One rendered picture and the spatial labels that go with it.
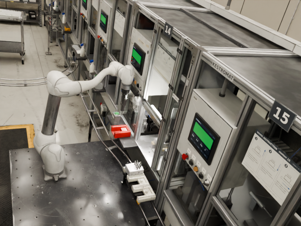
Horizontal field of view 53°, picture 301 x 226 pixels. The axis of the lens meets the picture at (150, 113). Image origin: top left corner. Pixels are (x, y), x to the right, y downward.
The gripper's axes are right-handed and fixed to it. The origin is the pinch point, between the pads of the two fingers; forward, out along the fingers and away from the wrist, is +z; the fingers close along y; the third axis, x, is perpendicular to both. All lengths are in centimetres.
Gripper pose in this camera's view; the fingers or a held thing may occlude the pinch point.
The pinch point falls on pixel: (122, 107)
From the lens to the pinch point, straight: 278.3
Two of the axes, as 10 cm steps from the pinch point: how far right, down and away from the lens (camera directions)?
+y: -2.9, -5.5, 7.8
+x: -9.4, 0.1, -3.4
